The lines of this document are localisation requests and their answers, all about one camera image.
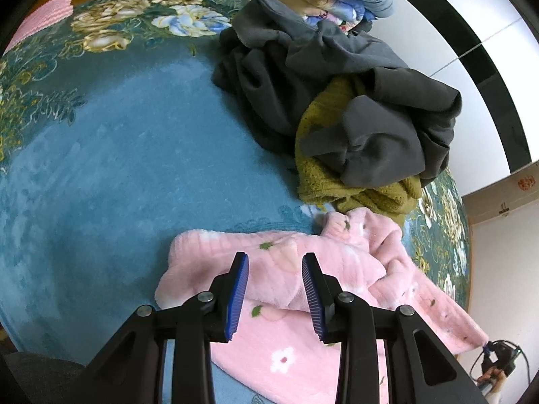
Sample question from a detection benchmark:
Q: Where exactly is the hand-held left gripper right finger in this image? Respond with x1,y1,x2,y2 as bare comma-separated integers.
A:
302,252,489,404

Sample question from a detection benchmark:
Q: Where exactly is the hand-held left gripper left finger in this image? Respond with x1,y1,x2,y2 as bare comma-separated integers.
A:
73,252,249,404

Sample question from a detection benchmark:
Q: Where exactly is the pink floral fleece garment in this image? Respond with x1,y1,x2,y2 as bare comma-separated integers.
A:
155,209,490,404

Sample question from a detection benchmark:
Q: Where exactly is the olive knit sweater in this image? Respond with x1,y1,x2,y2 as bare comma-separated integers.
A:
295,76,423,227

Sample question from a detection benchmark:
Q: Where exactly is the cardboard box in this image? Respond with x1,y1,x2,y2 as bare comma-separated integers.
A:
462,160,539,225

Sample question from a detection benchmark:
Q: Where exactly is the blue floral blanket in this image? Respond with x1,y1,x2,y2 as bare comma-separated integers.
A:
0,0,470,404

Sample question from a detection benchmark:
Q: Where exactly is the dark grey garment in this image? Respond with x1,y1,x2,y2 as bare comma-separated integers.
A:
212,0,463,188

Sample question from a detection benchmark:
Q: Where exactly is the dark cloth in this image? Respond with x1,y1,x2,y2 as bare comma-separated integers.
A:
0,350,87,404

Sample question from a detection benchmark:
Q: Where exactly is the pink textured cloth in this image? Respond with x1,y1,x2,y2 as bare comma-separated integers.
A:
3,0,75,53

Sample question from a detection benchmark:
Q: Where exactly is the black device with cables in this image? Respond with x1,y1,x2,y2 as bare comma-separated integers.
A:
471,339,530,388

